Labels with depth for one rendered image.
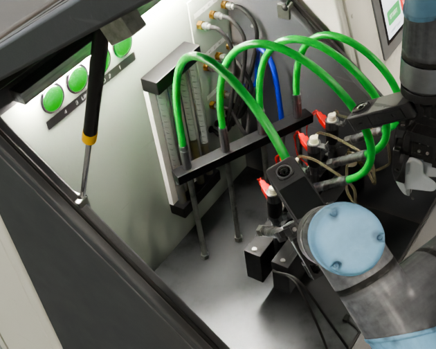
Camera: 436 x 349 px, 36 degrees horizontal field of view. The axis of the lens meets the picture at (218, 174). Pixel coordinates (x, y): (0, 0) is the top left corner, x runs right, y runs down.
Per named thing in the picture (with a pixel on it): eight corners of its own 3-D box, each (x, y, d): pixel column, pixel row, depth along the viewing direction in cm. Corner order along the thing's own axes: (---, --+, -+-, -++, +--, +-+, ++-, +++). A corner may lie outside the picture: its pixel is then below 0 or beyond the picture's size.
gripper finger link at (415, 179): (430, 216, 102) (436, 169, 96) (392, 203, 105) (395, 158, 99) (437, 203, 104) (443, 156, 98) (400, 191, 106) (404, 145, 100)
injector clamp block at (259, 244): (291, 316, 139) (288, 267, 129) (250, 298, 144) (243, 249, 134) (362, 210, 159) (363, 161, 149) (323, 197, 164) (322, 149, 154)
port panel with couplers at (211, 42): (219, 131, 152) (200, 5, 132) (206, 127, 154) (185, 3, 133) (249, 100, 160) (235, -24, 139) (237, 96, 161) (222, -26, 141)
